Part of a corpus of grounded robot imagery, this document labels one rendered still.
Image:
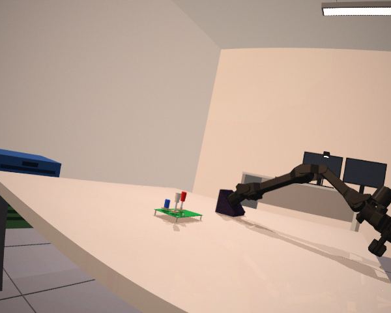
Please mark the green circuit board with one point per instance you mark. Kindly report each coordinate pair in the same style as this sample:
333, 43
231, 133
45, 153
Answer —
177, 213

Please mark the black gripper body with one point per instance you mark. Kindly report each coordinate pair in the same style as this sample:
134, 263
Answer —
377, 247

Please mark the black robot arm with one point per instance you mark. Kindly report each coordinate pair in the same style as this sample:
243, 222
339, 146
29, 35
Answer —
365, 204

